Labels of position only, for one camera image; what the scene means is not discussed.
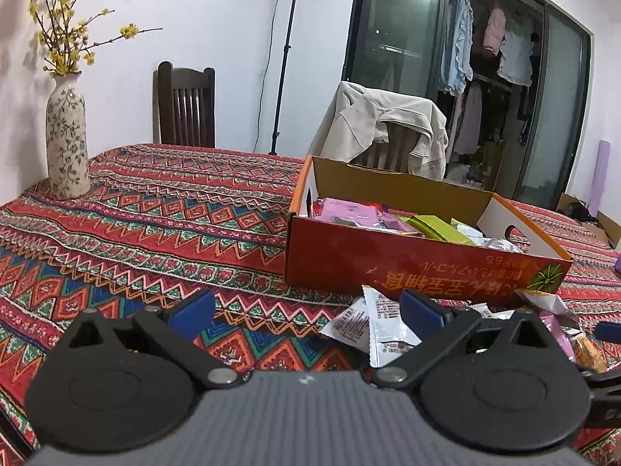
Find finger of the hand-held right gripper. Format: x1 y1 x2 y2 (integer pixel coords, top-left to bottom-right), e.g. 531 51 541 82
595 321 621 346
579 368 621 402

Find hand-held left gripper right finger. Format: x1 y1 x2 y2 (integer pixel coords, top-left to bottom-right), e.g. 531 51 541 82
371 289 566 392

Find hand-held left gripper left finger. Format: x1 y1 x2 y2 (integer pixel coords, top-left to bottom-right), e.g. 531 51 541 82
58 289 243 390

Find white brown cracker snack packet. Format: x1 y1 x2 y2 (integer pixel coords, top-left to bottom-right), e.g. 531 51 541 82
569 334 610 376

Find white red-print snack packet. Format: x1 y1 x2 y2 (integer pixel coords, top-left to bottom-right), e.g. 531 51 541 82
361 285 424 369

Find orange cardboard box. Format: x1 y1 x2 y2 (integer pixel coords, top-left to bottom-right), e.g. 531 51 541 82
284 155 574 308

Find white gold-edged snack packet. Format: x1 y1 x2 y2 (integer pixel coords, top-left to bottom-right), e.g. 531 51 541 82
513 290 576 317

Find pink snack packet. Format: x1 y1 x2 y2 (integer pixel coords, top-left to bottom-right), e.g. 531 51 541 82
314 197 390 230
540 313 584 361
377 210 424 237

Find white grey-print snack packet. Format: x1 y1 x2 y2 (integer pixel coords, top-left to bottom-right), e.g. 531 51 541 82
318 300 372 351

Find lime green snack packet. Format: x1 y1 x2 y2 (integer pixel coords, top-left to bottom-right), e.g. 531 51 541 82
404 214 479 247

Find patterned red tablecloth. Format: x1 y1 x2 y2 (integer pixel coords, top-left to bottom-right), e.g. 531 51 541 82
0 143 621 466

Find open brown cardboard box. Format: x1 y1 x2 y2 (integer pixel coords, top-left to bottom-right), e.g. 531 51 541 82
555 193 612 249

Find purple yoga mat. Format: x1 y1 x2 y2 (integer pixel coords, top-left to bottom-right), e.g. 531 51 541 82
589 139 615 219

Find brown wooden chair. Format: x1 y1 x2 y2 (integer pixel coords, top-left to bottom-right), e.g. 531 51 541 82
361 123 421 174

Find beige jacket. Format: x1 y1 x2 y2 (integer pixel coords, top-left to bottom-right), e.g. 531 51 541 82
307 80 448 181

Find pale hanging clothes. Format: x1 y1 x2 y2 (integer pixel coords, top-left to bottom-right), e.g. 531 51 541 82
448 82 484 157

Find dark wooden chair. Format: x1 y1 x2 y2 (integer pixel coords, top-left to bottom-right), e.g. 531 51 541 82
152 61 216 148

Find floral ceramic vase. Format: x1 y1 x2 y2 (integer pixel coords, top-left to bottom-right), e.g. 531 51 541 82
45 71 91 200

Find frosted glass sliding door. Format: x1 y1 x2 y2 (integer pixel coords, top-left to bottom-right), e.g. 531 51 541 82
513 4 593 210

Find light blue hanging shirt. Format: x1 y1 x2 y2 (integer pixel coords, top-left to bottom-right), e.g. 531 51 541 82
439 0 474 97

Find black studio light stand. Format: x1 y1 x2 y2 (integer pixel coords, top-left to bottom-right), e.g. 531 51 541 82
269 0 309 156

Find white hanging blouse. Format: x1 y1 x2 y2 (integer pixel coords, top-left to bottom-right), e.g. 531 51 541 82
497 21 535 87

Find dark framed glass door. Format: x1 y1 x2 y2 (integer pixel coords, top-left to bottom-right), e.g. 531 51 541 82
342 0 453 99

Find pink hanging garment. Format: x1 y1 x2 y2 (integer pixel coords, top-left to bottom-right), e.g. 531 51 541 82
482 4 507 57

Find yellow flower branches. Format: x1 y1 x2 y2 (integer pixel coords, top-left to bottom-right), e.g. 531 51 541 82
26 0 164 78

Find black power cable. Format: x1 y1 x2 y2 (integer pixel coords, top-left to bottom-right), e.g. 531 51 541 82
253 0 293 154

